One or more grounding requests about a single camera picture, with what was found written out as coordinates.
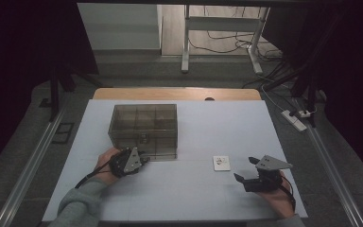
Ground white card with cartoon print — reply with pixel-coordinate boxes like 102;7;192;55
213;155;232;172

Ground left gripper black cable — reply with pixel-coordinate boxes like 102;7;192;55
74;160;114;189

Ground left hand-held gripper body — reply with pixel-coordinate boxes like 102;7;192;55
108;146;143;178

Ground person's left hand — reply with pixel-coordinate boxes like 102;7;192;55
94;147;123;185

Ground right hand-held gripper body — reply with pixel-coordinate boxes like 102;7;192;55
243;154;293;193

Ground white power cable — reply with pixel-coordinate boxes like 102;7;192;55
260;84;286;114

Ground white table mat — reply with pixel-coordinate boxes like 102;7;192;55
42;99;308;222

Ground dark curtain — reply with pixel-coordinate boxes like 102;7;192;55
260;0;363;190
0;0;100;179

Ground person's right hand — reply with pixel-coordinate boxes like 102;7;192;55
258;171;297;219

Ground smoky drawer with chrome knob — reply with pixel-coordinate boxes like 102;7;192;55
111;138;179;161

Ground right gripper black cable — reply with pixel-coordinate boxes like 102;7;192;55
280;174;298;211

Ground smoky transparent drawer box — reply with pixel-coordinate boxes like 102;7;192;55
108;103;179;149

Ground white desk frame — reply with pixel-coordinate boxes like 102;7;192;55
181;4;270;76

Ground black floor frame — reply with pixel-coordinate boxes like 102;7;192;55
51;122;76;146

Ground black floor cables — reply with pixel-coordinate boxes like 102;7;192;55
188;6;286;89

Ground white power strip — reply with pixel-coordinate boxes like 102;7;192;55
281;109;308;132

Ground metal floor rail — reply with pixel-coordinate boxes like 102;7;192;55
0;102;69;227
292;97;363;227

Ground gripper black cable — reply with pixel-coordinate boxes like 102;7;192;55
280;174;298;211
74;160;114;189

